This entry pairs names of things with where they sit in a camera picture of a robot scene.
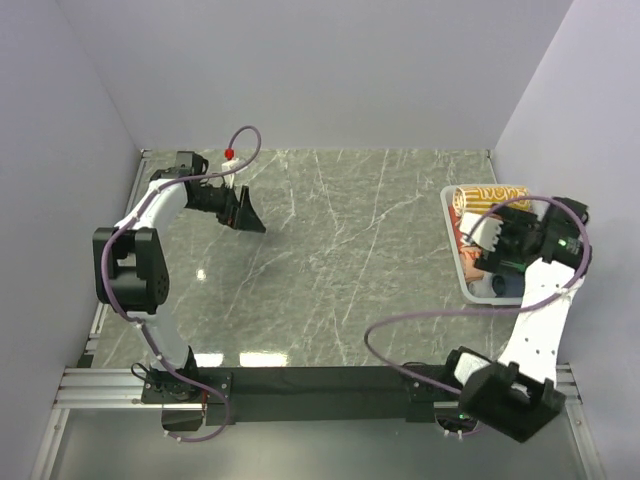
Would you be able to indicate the dark blue rolled towel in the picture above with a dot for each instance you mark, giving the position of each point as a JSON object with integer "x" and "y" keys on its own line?
{"x": 498, "y": 286}

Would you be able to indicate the aluminium rail frame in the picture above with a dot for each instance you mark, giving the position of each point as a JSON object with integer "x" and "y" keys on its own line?
{"x": 86, "y": 388}

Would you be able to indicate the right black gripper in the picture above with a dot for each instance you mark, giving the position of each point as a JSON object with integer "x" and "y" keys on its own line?
{"x": 519, "y": 220}

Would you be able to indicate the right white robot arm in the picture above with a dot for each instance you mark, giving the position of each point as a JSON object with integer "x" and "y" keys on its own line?
{"x": 517, "y": 393}

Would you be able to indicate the orange white rolled towel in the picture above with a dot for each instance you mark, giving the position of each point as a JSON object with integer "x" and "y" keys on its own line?
{"x": 467, "y": 254}

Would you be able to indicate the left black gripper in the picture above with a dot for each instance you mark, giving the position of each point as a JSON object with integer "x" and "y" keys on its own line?
{"x": 240, "y": 215}

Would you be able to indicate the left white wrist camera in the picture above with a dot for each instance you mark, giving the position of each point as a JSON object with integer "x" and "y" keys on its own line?
{"x": 230, "y": 167}

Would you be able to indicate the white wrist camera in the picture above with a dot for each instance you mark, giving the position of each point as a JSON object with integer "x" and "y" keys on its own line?
{"x": 481, "y": 232}
{"x": 230, "y": 167}

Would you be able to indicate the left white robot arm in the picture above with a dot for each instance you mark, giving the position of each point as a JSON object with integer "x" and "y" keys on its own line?
{"x": 131, "y": 274}

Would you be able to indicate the white plastic basket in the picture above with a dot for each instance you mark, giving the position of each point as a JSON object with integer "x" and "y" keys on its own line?
{"x": 446, "y": 198}

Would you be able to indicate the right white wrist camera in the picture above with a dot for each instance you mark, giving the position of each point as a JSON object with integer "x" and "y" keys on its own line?
{"x": 481, "y": 232}

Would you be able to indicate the yellow white rolled towel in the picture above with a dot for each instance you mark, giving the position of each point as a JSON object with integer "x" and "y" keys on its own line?
{"x": 478, "y": 199}

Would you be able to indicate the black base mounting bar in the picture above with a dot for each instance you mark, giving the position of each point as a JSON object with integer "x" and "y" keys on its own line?
{"x": 264, "y": 394}

